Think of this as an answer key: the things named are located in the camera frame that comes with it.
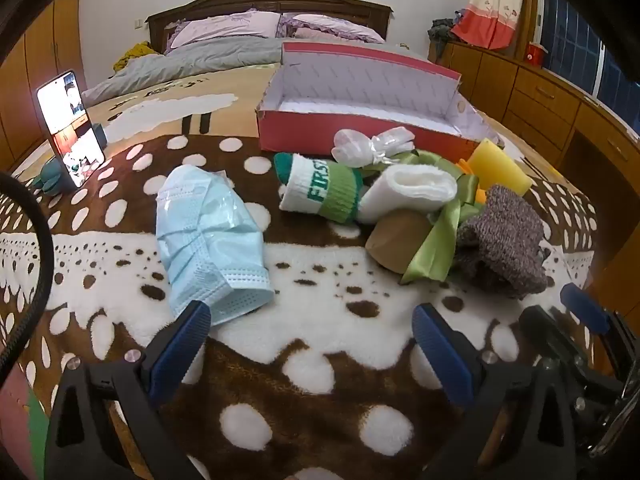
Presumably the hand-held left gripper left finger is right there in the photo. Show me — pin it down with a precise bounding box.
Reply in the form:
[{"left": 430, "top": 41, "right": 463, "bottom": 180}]
[{"left": 44, "top": 300, "right": 213, "bottom": 480}]

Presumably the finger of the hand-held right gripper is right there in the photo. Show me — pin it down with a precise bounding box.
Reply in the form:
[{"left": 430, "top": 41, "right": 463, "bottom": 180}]
[
  {"left": 560, "top": 282, "right": 640, "bottom": 362},
  {"left": 519, "top": 305, "right": 581, "bottom": 376}
]

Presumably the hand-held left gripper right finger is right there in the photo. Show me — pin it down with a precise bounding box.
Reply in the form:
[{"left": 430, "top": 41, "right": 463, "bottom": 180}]
[{"left": 411, "top": 304, "right": 576, "bottom": 480}]

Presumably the grey purple knitted sock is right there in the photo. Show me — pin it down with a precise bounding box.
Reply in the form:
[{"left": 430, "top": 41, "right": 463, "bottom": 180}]
[{"left": 452, "top": 185, "right": 548, "bottom": 301}]

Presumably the blue face mask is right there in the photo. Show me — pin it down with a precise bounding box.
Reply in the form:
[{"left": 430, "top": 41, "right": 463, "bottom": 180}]
[{"left": 156, "top": 164, "right": 275, "bottom": 326}]

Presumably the yellow sponge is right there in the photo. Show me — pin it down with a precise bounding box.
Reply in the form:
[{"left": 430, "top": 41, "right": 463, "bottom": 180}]
[{"left": 471, "top": 138, "right": 535, "bottom": 196}]

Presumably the green and white sock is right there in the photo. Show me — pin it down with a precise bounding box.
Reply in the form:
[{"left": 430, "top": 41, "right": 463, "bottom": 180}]
[{"left": 274, "top": 152, "right": 368, "bottom": 223}]

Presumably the red cardboard box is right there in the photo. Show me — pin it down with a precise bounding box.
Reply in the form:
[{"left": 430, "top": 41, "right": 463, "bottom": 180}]
[{"left": 255, "top": 41, "right": 506, "bottom": 161}]

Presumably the green satin ribbon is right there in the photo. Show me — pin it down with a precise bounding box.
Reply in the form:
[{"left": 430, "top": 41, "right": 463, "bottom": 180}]
[{"left": 367, "top": 149, "right": 483, "bottom": 283}]

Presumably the tan cloth piece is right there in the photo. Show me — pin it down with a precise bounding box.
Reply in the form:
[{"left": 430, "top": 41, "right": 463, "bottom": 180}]
[{"left": 365, "top": 210, "right": 436, "bottom": 273}]

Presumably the brown white spotted blanket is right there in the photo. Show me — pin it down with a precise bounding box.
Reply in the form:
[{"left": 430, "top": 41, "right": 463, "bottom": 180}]
[{"left": 0, "top": 132, "right": 601, "bottom": 480}]

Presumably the white fluffy sock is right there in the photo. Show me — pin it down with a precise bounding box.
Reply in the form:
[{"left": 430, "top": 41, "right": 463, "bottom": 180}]
[{"left": 357, "top": 164, "right": 458, "bottom": 223}]

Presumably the pink and green floor mat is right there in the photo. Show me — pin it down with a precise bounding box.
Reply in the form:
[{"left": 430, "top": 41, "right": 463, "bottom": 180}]
[{"left": 0, "top": 367, "right": 51, "bottom": 480}]

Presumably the wooden dresser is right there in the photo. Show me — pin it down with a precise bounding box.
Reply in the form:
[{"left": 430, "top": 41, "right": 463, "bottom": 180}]
[{"left": 427, "top": 40, "right": 640, "bottom": 281}]

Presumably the teal phone stand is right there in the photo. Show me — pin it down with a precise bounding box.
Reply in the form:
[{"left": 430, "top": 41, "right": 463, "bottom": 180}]
[{"left": 31, "top": 125, "right": 108, "bottom": 195}]

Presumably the tan sheep print bedsheet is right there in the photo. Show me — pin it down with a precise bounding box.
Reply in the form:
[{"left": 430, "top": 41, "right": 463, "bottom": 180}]
[{"left": 10, "top": 60, "right": 601, "bottom": 201}]

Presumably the smartphone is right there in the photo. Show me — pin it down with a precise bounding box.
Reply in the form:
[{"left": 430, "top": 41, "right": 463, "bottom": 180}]
[{"left": 36, "top": 70, "right": 107, "bottom": 188}]

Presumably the window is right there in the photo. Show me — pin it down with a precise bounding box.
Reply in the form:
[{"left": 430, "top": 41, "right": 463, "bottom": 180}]
[{"left": 542, "top": 0, "right": 640, "bottom": 111}]

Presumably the grey quilt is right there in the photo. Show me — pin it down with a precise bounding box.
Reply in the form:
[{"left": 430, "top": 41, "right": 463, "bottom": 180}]
[{"left": 82, "top": 37, "right": 416, "bottom": 106}]

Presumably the yellow cloth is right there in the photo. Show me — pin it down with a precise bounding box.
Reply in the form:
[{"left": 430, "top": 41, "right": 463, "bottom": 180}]
[{"left": 112, "top": 42, "right": 161, "bottom": 73}]

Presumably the dark clothes pile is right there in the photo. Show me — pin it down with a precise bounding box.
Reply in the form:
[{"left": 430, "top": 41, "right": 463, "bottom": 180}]
[{"left": 427, "top": 17, "right": 458, "bottom": 43}]

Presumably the cream and red curtain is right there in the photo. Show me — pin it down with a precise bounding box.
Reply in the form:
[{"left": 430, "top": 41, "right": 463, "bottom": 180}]
[{"left": 450, "top": 0, "right": 528, "bottom": 51}]

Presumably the lilac pillow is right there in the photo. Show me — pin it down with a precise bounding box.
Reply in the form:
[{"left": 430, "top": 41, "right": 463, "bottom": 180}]
[
  {"left": 170, "top": 11, "right": 283, "bottom": 50},
  {"left": 277, "top": 12, "right": 386, "bottom": 45}
]

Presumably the wooden wardrobe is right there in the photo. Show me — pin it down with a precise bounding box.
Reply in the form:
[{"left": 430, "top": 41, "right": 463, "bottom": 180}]
[{"left": 0, "top": 0, "right": 93, "bottom": 171}]

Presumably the black cable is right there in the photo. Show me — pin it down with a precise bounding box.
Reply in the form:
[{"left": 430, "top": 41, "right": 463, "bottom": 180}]
[{"left": 0, "top": 172, "right": 55, "bottom": 391}]

